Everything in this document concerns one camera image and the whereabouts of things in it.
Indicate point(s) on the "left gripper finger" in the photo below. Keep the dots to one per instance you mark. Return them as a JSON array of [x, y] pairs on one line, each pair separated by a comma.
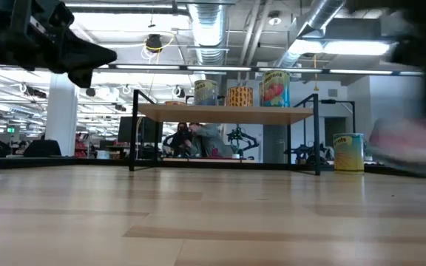
[[83, 48], [83, 62]]

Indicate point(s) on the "short orange tin can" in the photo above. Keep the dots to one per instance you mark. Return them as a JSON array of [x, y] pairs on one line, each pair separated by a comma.
[[175, 103]]

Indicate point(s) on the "carrots tin can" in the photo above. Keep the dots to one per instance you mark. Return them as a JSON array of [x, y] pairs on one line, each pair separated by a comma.
[[348, 155]]

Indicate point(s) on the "orange patterned tin can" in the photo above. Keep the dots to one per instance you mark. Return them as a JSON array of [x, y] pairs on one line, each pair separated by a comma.
[[239, 97]]

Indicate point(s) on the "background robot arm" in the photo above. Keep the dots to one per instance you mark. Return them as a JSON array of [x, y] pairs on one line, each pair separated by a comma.
[[305, 151], [240, 137]]

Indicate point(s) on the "wooden shelf black metal legs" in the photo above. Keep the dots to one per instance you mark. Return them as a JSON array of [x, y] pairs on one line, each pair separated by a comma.
[[228, 114]]

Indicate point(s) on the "white pillar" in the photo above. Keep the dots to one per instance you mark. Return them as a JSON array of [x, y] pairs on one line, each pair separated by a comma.
[[61, 114]]

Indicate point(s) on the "green sign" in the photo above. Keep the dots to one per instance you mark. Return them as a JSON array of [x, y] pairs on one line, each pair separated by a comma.
[[10, 130]]

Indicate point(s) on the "black office chair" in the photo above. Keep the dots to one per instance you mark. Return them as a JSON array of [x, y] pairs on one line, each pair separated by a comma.
[[43, 148]]

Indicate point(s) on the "black computer monitor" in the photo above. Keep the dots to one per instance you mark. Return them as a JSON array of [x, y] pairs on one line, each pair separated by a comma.
[[147, 134]]

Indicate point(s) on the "person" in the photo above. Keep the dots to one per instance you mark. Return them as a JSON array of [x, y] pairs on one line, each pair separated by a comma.
[[207, 142], [179, 140]]

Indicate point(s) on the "blue and yellow tin can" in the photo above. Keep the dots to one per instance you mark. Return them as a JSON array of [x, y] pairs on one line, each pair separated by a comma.
[[205, 94]]

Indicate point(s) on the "black ceiling camera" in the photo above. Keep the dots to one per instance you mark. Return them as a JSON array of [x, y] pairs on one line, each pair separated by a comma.
[[154, 42]]

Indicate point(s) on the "silver ventilation duct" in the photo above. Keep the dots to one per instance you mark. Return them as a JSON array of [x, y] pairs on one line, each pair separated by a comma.
[[208, 29], [320, 14]]

